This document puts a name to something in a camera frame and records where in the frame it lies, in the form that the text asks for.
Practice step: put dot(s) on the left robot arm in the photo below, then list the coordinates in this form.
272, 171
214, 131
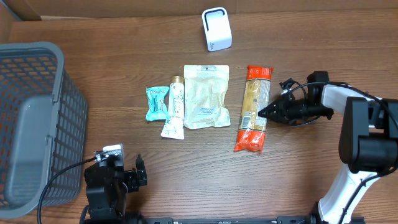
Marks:
107, 186

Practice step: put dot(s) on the grey plastic basket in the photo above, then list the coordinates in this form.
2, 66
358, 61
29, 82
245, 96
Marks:
43, 128

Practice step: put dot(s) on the white Pantene tube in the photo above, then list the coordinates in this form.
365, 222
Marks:
173, 127

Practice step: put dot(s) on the white barcode scanner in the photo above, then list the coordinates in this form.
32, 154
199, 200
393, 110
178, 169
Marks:
217, 29

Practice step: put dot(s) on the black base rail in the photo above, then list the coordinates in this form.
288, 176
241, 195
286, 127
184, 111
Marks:
224, 221

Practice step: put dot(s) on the teal snack packet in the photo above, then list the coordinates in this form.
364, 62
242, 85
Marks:
157, 108

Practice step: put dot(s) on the San Remo spaghetti packet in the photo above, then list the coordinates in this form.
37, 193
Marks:
252, 127

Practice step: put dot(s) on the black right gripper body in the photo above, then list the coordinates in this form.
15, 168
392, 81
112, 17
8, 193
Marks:
283, 109

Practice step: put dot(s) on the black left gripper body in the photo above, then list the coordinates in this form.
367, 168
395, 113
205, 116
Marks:
131, 179

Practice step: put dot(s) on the translucent beige pouch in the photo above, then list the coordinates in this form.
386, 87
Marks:
205, 91

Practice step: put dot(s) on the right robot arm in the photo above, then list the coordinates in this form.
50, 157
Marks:
367, 145

